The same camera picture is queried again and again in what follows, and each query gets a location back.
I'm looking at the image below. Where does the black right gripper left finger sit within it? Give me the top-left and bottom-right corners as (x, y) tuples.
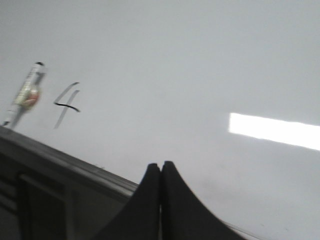
(93, 163), (161, 240)

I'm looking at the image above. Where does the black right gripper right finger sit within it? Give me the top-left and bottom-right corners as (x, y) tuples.
(161, 161), (244, 240)

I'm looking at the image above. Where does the white whiteboard marker with tape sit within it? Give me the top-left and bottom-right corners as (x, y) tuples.
(2, 61), (47, 127)

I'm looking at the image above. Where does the white whiteboard with grey frame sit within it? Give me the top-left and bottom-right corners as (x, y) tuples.
(0, 0), (320, 240)

